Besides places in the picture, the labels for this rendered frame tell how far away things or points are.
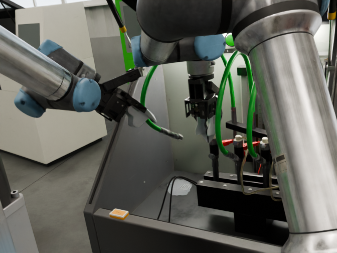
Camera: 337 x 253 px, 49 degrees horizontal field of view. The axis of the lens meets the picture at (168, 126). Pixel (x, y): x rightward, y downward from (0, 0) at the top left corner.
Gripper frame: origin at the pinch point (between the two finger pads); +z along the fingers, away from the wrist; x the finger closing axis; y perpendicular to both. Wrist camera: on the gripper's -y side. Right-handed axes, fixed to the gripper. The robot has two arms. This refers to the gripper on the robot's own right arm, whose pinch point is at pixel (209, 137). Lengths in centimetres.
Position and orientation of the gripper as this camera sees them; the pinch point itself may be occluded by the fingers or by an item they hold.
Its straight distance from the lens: 112.8
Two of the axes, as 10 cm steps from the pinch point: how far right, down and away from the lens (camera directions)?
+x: 8.8, 0.7, -4.7
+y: -4.6, 3.5, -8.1
